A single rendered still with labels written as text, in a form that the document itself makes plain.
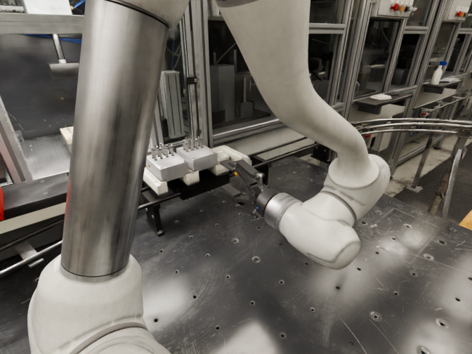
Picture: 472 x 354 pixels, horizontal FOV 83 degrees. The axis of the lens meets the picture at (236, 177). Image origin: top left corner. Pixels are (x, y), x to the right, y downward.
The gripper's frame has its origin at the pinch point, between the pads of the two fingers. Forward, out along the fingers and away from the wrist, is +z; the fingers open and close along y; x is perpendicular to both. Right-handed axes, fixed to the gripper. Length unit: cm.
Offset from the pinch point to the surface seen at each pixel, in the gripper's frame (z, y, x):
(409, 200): 8, -90, -196
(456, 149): -18, -25, -156
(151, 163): 19.8, 2.1, 16.5
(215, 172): 12.7, -4.5, -3.3
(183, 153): 19.8, 2.5, 5.0
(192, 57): 34.1, 31.4, -9.2
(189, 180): 12.3, -3.9, 7.4
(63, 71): 51, 28, 30
